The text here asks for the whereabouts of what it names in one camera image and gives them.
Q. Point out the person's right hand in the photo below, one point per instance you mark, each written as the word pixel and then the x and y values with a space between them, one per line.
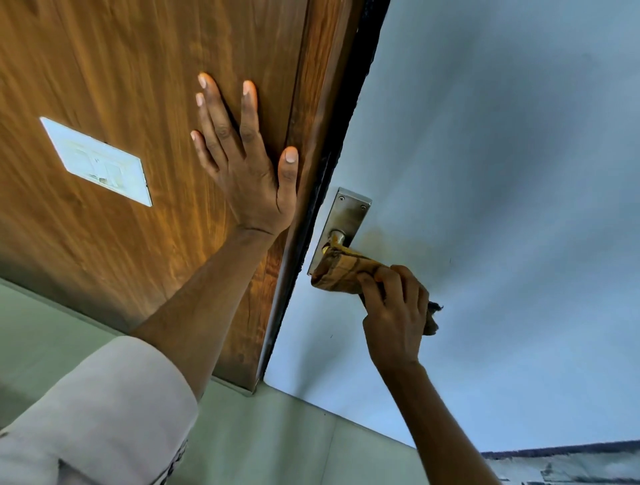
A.
pixel 395 320

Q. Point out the person's left hand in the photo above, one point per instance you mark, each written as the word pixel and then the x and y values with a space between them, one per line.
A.
pixel 247 185

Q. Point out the brown cleaning cloth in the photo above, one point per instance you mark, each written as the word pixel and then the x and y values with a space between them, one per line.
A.
pixel 340 272

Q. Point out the person's left forearm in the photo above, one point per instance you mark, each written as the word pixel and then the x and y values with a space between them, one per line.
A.
pixel 210 310

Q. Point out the person's right forearm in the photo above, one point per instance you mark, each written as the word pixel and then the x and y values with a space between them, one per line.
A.
pixel 440 429

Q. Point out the light blue door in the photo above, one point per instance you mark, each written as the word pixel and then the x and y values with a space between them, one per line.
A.
pixel 500 200

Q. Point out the person's white left sleeve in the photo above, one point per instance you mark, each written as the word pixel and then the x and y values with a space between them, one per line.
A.
pixel 110 414

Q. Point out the black door frame strip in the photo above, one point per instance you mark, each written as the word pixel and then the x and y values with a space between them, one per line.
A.
pixel 565 448
pixel 345 110

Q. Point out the white switch plate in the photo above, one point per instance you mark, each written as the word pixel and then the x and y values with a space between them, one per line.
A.
pixel 97 162

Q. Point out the brown wooden wall panel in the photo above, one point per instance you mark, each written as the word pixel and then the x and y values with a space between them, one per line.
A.
pixel 125 75

